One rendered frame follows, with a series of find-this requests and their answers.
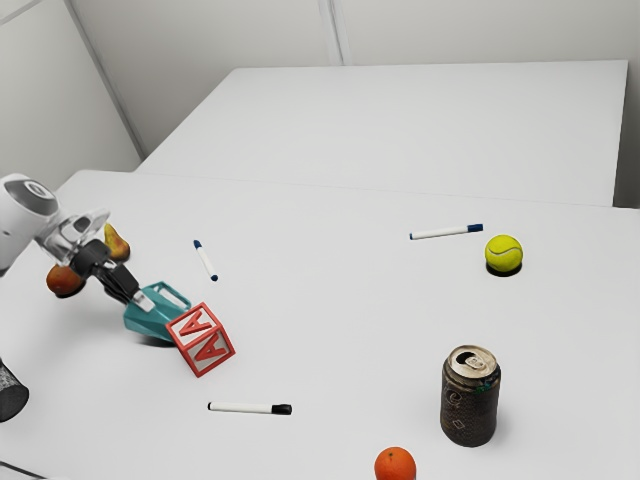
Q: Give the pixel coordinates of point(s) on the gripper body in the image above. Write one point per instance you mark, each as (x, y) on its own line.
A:
(89, 257)

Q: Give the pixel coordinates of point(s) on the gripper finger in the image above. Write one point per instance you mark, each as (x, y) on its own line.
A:
(121, 283)

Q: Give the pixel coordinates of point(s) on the teal faceted mug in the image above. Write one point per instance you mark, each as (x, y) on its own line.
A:
(150, 322)

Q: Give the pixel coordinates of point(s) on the yellow-red pear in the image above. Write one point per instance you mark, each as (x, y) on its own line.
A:
(117, 245)

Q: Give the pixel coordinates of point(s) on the red apple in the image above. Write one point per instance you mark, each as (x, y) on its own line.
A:
(62, 281)

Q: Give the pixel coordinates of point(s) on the white marker blue cap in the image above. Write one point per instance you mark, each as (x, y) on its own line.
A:
(442, 232)
(205, 261)

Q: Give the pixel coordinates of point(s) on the red letter block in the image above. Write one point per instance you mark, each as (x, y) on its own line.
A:
(202, 342)

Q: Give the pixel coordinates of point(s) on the black mesh pen holder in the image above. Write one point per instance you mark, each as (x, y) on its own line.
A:
(10, 395)

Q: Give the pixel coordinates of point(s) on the white marker black cap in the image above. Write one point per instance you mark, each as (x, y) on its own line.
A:
(247, 408)

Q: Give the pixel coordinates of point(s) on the orange fruit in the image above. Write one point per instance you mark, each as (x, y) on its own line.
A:
(395, 465)

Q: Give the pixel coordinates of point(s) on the dark brown drink can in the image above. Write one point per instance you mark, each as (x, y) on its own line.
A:
(470, 400)

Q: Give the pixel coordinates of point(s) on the yellow tennis ball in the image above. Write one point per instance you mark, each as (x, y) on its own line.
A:
(503, 253)

